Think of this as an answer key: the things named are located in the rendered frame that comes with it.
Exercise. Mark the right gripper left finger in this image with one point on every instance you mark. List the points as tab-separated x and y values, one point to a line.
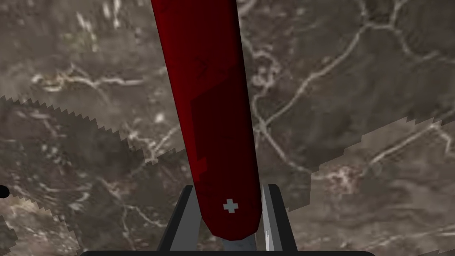
185	224

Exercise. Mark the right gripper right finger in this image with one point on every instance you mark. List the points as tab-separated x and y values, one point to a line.
275	220

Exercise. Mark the red pocket knife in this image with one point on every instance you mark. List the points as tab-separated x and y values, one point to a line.
209	117

